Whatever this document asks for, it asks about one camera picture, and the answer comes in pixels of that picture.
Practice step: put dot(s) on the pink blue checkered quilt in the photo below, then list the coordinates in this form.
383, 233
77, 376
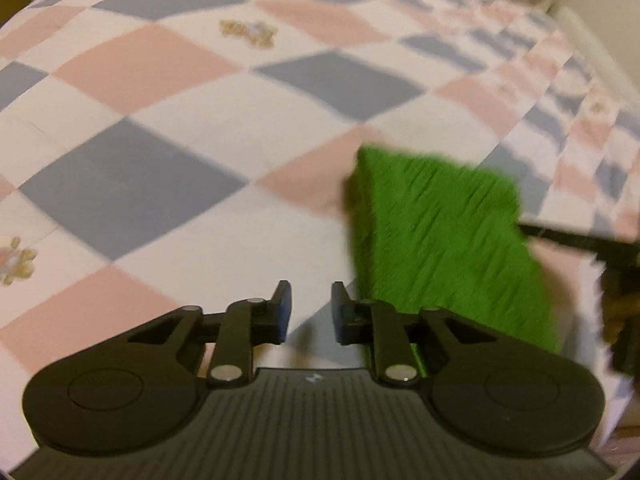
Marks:
156, 153

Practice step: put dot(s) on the green knitted vest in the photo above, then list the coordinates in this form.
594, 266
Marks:
428, 232

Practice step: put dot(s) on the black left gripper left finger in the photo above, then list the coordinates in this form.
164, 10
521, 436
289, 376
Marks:
142, 386

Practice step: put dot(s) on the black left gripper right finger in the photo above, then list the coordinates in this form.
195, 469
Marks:
489, 389

